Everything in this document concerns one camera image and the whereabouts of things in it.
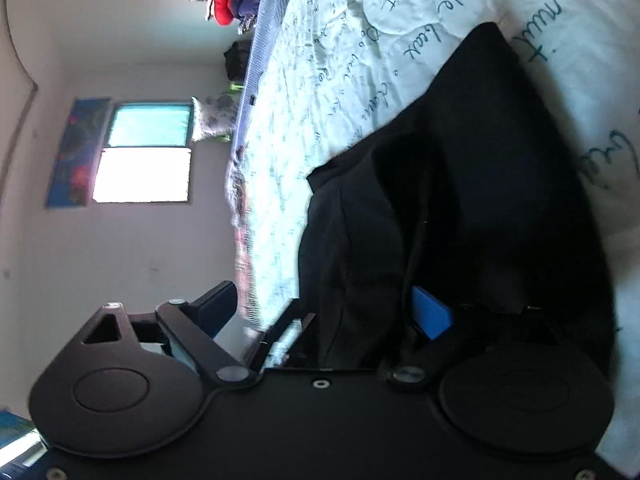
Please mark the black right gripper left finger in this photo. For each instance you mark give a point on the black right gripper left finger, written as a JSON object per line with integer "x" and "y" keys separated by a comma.
{"x": 127, "y": 384}

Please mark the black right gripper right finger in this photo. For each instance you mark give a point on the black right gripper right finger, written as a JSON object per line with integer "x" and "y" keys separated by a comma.
{"x": 414, "y": 347}

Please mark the black pants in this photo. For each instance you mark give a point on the black pants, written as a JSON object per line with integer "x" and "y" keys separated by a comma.
{"x": 472, "y": 194}

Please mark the floral patchwork blanket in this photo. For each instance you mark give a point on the floral patchwork blanket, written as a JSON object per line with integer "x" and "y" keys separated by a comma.
{"x": 244, "y": 275}

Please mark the colourful floral poster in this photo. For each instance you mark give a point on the colourful floral poster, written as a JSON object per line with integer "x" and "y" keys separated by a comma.
{"x": 75, "y": 162}

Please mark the green-framed window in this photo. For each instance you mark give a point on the green-framed window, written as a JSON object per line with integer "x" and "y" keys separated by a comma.
{"x": 146, "y": 156}

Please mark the floral white pillow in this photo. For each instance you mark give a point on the floral white pillow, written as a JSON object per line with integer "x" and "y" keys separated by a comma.
{"x": 215, "y": 117}

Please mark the green plastic stool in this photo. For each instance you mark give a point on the green plastic stool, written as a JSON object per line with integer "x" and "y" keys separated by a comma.
{"x": 232, "y": 87}

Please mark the white script-print quilt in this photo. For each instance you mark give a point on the white script-print quilt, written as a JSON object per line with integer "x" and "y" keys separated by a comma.
{"x": 340, "y": 69}

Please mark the black bag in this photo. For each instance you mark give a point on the black bag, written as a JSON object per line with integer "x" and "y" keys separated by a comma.
{"x": 236, "y": 59}

